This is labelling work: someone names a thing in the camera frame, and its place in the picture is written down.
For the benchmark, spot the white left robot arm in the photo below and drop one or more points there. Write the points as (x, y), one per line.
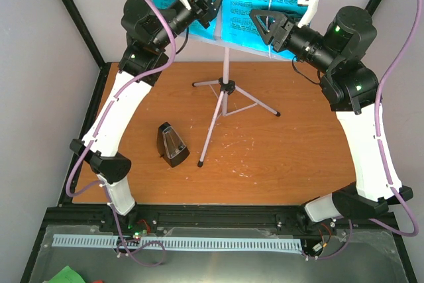
(151, 29)

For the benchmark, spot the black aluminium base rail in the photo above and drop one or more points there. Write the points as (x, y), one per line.
(156, 219)

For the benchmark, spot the black metronome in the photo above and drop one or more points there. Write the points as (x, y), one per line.
(161, 149)

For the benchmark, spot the left black frame post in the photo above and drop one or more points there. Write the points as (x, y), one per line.
(84, 32)

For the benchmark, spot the clear plastic metronome cover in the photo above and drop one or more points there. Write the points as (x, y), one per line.
(172, 142)

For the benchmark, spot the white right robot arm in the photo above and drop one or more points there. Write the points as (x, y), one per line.
(351, 90)

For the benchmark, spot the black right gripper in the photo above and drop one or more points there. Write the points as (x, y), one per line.
(281, 20)

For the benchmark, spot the green paper piece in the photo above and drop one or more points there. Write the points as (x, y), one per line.
(67, 275)

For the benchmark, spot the silver tripod music stand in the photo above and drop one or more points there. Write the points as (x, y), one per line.
(226, 88)

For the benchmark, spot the light blue cable duct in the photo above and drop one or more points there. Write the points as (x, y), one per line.
(189, 244)

